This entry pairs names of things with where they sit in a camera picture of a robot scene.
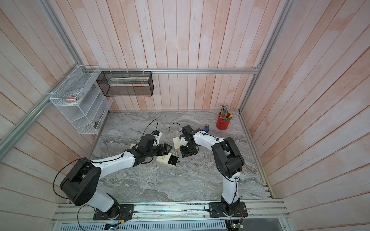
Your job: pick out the tape roll on shelf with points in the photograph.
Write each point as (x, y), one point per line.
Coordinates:
(73, 98)

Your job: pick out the cream drawer jewelry box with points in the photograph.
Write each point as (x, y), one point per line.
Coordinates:
(168, 160)

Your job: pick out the cream small gift box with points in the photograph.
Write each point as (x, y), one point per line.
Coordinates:
(177, 143)

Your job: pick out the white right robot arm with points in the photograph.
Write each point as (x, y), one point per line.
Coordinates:
(228, 159)

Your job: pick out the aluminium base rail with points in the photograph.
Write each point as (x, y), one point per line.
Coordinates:
(171, 211)

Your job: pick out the black wire mesh basket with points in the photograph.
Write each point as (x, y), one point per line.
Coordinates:
(126, 83)

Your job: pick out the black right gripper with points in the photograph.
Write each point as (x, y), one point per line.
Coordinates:
(184, 153)

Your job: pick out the coloured pencils bundle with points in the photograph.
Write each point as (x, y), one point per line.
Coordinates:
(225, 115)

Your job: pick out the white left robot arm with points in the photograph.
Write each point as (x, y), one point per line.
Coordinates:
(80, 184)

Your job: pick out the white wire mesh shelf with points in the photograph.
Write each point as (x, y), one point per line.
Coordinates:
(89, 115)

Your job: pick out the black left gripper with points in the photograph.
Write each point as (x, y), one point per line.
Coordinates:
(161, 147)

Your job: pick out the red pencil cup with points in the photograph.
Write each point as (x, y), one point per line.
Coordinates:
(223, 123)

